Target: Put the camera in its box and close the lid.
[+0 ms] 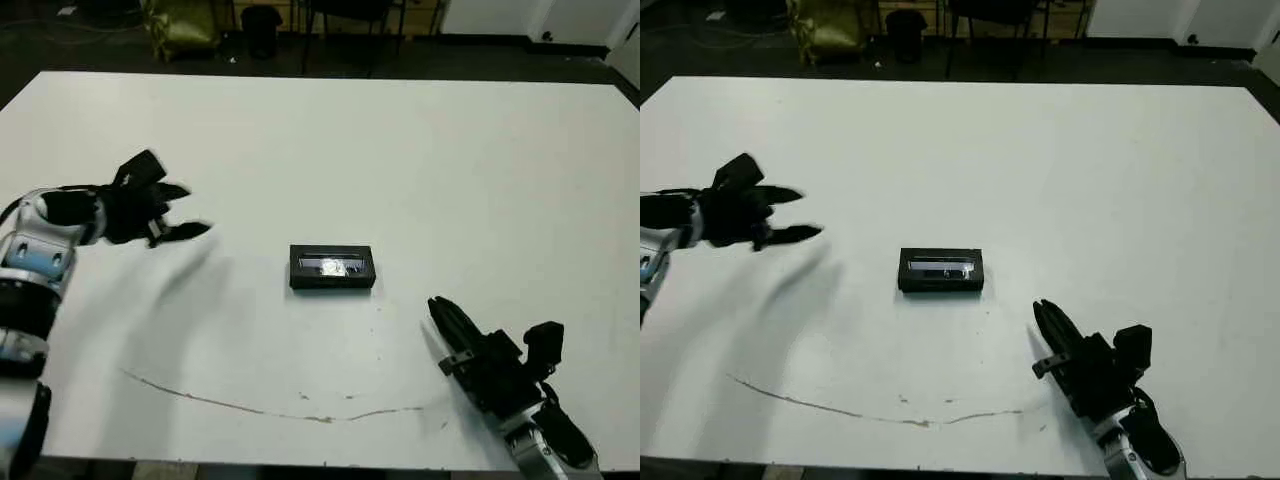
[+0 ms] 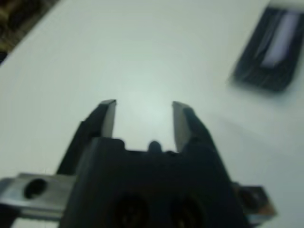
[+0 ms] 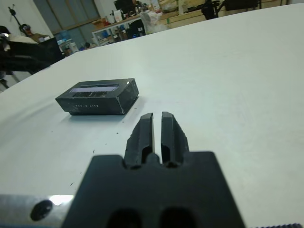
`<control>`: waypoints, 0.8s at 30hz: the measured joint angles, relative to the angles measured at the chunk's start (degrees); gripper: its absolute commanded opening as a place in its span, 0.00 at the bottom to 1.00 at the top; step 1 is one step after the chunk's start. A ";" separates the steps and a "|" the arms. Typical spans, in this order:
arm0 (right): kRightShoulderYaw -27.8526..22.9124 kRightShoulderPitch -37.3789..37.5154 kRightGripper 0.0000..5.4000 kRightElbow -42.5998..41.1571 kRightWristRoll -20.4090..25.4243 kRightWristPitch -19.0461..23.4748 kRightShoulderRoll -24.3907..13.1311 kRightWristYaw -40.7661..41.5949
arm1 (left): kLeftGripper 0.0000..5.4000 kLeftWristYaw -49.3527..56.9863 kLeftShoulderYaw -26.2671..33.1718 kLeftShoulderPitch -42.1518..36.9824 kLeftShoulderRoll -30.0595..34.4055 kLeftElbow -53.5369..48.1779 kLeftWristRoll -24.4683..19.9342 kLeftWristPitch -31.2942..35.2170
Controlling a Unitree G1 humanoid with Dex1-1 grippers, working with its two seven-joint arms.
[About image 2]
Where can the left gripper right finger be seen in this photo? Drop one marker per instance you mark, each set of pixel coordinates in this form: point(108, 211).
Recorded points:
point(190, 128)

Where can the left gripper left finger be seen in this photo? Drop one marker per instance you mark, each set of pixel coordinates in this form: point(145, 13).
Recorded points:
point(95, 128)

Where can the black box lid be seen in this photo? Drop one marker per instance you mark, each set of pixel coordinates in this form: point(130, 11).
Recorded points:
point(270, 50)

